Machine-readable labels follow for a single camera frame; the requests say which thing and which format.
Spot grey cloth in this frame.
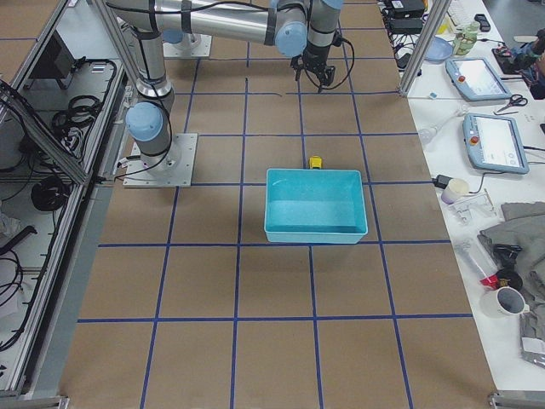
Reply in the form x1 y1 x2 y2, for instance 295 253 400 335
478 202 544 313

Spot green tape rolls stack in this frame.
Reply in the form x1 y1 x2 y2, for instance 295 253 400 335
453 21 479 56

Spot teach pendant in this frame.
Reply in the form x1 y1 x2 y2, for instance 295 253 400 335
462 113 530 175
445 58 512 101

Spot blue plastic plate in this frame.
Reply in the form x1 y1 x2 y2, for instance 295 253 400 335
425 37 453 64

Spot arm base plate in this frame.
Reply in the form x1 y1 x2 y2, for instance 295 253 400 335
123 133 198 188
163 34 212 60

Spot lower teach pendant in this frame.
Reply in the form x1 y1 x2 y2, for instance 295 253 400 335
462 113 530 175

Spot upper teach pendant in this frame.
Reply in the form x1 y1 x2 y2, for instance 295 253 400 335
445 58 512 101

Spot brown paper table cover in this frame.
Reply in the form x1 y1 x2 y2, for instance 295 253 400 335
60 1 494 408

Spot yellow beetle toy car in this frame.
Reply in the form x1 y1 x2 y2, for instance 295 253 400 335
308 155 323 170

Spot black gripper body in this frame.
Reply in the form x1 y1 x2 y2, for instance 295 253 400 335
290 46 335 84

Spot scissors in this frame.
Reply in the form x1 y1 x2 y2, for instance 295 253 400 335
494 94 528 115

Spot white mug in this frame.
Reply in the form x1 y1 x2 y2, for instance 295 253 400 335
479 286 530 318

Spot aluminium frame post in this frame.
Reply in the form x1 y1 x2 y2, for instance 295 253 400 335
399 0 451 97

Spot white paper cup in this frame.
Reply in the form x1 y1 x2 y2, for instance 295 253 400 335
440 178 469 205

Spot light blue plastic bin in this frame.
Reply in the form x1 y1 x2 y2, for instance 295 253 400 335
264 169 368 245

